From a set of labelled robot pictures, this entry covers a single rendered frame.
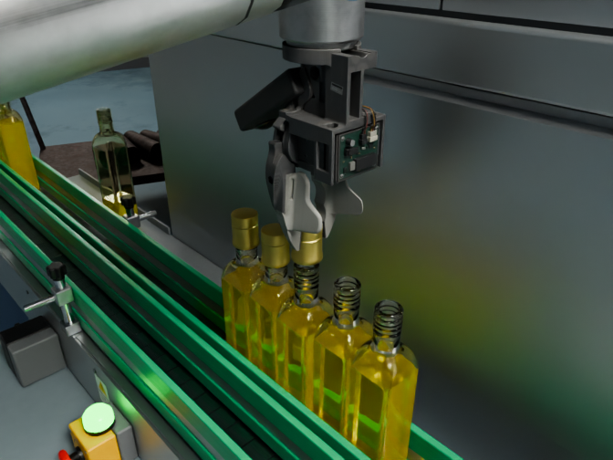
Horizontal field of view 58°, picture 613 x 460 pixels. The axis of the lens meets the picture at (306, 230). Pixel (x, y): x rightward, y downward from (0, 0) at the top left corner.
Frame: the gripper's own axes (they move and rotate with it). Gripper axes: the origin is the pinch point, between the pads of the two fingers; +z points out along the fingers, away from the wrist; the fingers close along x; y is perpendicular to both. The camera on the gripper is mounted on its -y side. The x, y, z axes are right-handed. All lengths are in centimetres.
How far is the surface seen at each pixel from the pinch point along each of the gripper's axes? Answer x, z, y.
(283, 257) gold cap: 0.0, 5.4, -4.1
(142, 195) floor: 101, 119, -266
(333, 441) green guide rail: -4.0, 22.5, 8.8
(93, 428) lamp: -20.6, 34.3, -23.2
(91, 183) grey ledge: 13, 30, -100
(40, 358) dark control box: -20, 38, -49
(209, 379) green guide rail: -6.3, 27.5, -13.8
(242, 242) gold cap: -1.2, 5.5, -10.6
